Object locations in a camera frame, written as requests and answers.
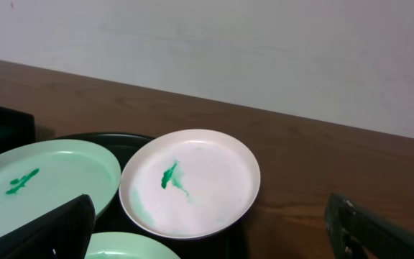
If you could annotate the pink plate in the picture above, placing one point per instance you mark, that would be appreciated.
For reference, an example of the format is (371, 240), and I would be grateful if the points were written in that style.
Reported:
(189, 184)

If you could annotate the round black tray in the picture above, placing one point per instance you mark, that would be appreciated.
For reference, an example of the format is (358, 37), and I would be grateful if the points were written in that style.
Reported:
(230, 243)

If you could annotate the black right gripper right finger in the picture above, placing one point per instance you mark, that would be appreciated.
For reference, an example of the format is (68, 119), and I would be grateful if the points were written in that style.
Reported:
(355, 232)

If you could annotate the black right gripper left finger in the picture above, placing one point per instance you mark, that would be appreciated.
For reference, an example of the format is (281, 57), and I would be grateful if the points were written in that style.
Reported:
(65, 232)

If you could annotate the mint green plate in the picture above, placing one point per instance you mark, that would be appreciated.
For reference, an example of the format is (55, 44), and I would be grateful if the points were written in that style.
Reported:
(40, 177)
(113, 245)

